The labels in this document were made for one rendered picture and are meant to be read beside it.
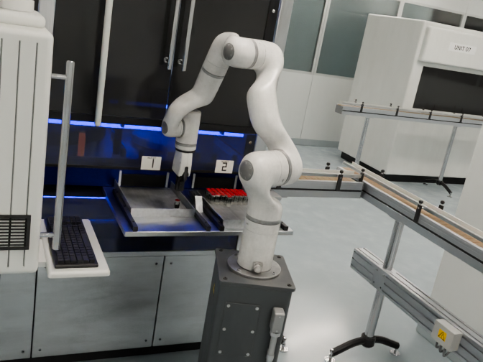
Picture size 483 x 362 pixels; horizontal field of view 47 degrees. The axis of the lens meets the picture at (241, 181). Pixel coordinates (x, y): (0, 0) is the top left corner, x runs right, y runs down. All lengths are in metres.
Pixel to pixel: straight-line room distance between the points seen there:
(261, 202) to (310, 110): 6.34
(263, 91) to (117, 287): 1.22
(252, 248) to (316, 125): 6.41
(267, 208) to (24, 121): 0.78
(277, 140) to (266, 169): 0.15
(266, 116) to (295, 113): 6.17
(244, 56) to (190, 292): 1.32
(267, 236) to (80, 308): 1.09
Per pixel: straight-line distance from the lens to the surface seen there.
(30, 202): 1.79
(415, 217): 2.78
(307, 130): 8.15
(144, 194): 2.43
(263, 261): 1.89
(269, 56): 1.89
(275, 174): 1.77
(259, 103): 1.82
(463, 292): 3.46
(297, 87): 7.92
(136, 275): 2.61
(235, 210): 2.39
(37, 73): 1.69
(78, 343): 2.74
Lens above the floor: 1.70
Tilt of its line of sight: 17 degrees down
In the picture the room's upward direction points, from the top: 10 degrees clockwise
